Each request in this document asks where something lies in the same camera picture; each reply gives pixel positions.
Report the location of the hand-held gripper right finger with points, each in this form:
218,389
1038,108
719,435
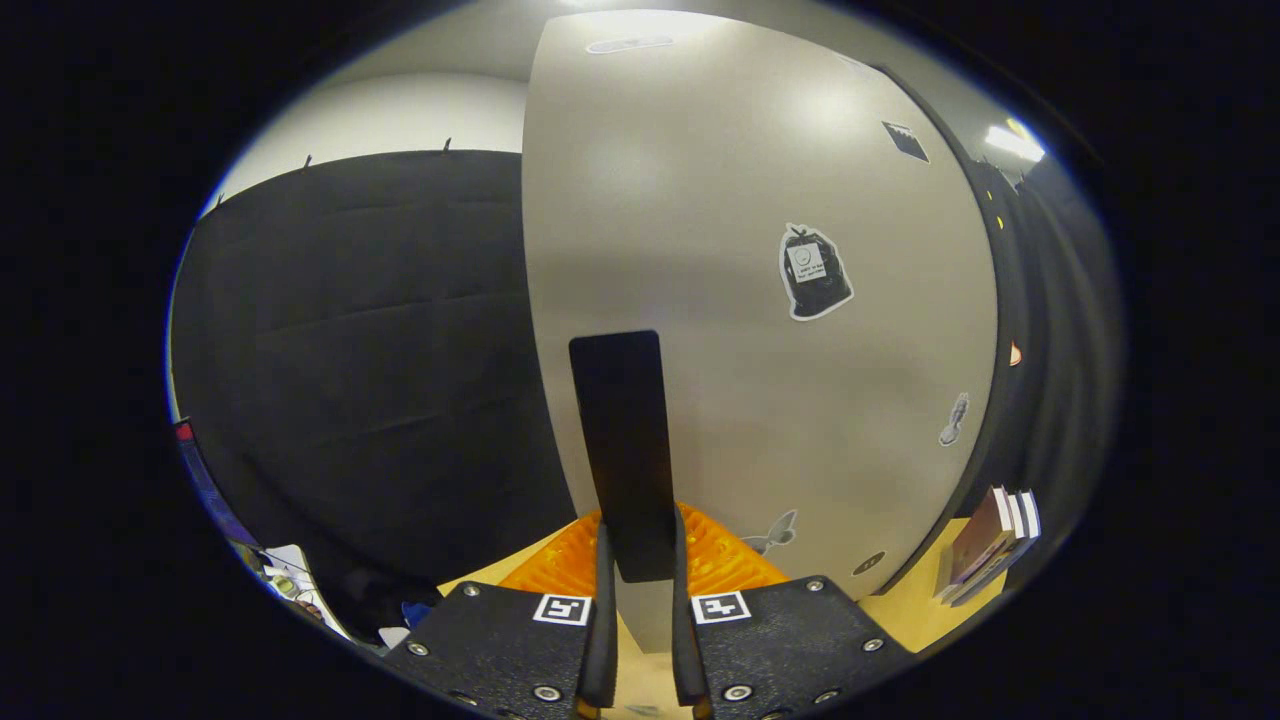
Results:
688,650

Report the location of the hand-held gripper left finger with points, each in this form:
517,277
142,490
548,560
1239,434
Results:
598,640

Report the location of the beige cabinet door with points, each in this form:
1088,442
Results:
700,200

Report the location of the blue cloth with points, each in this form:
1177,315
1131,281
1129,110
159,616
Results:
415,612

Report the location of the white paper sheet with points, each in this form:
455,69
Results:
300,590

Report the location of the white book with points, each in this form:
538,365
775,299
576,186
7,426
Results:
1017,515

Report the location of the ceiling light panel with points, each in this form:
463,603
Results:
1012,142

